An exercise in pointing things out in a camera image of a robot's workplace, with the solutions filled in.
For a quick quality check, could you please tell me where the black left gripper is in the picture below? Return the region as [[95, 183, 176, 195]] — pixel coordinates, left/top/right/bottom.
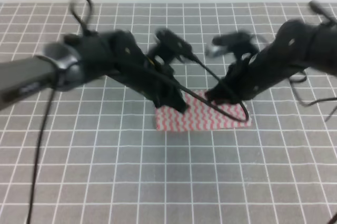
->
[[113, 50, 191, 115]]

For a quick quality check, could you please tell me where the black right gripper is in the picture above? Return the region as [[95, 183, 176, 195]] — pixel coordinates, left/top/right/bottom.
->
[[205, 55, 263, 104]]

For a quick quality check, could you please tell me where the pink white wavy towel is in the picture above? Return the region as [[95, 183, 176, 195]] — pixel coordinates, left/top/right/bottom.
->
[[155, 93, 252, 132]]

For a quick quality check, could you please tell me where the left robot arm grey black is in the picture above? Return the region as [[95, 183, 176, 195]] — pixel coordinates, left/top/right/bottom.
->
[[1, 29, 192, 113]]

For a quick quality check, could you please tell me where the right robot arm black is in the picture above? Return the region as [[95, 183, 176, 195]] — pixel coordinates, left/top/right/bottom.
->
[[206, 20, 336, 104]]

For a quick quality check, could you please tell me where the grey grid tablecloth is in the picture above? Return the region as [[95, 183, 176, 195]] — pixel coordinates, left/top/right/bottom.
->
[[1, 3, 336, 223]]

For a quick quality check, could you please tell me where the black left camera cable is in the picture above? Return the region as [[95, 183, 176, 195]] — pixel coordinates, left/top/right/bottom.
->
[[189, 52, 250, 123]]

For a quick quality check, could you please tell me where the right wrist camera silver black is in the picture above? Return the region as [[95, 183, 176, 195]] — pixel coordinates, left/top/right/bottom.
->
[[205, 31, 259, 61]]

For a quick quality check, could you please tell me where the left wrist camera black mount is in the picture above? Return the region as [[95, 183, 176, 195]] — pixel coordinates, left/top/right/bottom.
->
[[147, 28, 197, 64]]

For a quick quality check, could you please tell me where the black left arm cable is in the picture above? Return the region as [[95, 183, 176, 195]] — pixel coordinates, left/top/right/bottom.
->
[[25, 0, 190, 224]]

